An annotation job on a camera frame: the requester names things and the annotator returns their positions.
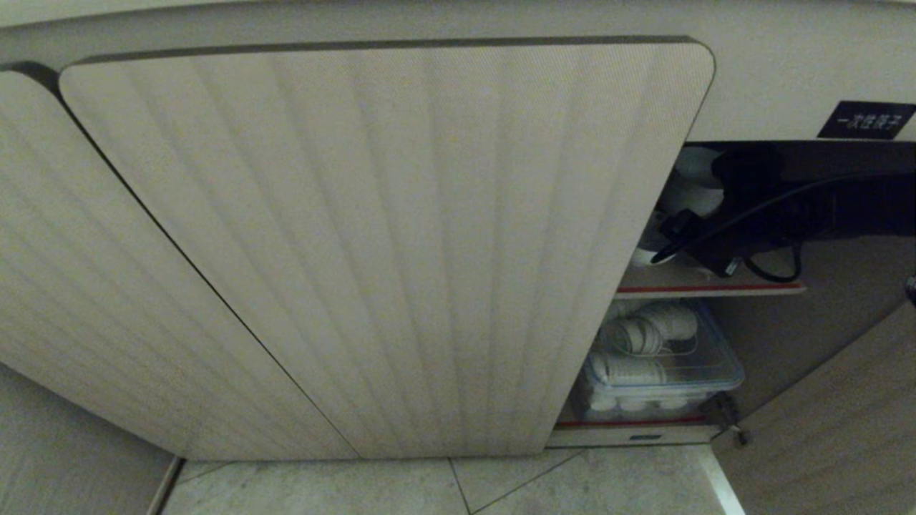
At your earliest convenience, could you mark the beige ribbed cabinet door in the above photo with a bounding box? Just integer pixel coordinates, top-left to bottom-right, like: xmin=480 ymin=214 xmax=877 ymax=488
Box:
xmin=59 ymin=36 xmax=716 ymax=459
xmin=0 ymin=63 xmax=359 ymax=462

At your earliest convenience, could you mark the wooden cabinet shelf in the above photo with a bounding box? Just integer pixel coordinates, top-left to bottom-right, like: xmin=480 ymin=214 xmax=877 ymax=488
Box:
xmin=614 ymin=259 xmax=808 ymax=300

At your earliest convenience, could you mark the white dish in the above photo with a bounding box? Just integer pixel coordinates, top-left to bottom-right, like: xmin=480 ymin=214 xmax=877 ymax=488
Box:
xmin=633 ymin=147 xmax=725 ymax=268

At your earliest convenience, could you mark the open wooden cabinet door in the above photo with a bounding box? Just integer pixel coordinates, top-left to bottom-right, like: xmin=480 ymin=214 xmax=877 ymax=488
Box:
xmin=711 ymin=236 xmax=916 ymax=515

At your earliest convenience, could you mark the white cup stack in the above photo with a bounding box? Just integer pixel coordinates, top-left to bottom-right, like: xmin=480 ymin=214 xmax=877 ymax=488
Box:
xmin=586 ymin=351 xmax=668 ymax=388
xmin=603 ymin=317 xmax=666 ymax=357
xmin=633 ymin=301 xmax=699 ymax=342

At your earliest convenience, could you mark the clear plastic storage box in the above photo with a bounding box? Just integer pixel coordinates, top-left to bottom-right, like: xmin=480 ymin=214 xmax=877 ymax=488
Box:
xmin=580 ymin=298 xmax=746 ymax=423

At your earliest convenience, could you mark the metal door hinge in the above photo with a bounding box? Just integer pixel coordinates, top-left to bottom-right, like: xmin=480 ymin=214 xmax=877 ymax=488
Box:
xmin=707 ymin=392 xmax=754 ymax=447

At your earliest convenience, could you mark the black label sign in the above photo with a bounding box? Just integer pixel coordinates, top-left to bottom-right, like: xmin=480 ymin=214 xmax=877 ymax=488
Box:
xmin=817 ymin=100 xmax=916 ymax=141

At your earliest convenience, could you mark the black cable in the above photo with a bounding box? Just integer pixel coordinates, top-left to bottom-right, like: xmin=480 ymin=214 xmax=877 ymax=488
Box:
xmin=650 ymin=172 xmax=916 ymax=284

